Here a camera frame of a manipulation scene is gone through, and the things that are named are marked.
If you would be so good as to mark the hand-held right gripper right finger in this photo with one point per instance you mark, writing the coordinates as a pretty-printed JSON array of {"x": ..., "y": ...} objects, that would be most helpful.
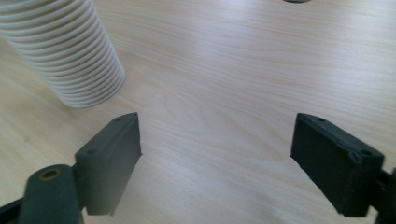
[{"x": 334, "y": 161}]

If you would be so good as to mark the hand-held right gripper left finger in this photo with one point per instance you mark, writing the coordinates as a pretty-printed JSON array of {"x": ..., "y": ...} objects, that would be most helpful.
[{"x": 107, "y": 165}]

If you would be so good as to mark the stack of white paper cups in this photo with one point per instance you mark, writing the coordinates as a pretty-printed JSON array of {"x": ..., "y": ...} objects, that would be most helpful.
[{"x": 63, "y": 51}]

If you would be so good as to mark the dark round object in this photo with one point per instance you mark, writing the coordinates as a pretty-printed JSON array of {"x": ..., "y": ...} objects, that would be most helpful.
[{"x": 296, "y": 1}]

